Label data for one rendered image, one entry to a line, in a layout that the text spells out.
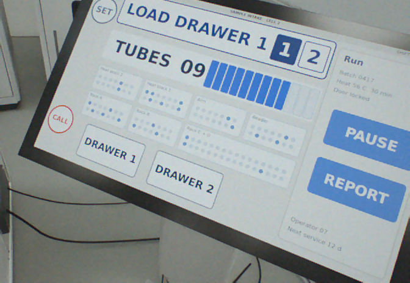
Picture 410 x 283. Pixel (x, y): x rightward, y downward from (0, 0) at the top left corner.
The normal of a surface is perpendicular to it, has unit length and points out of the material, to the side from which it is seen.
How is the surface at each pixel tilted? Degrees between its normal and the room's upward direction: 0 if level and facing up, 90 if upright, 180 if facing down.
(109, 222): 0
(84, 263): 0
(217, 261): 90
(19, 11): 90
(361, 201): 50
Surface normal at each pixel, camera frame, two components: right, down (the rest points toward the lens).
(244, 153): -0.18, -0.15
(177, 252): -0.36, 0.49
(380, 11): -0.90, 0.13
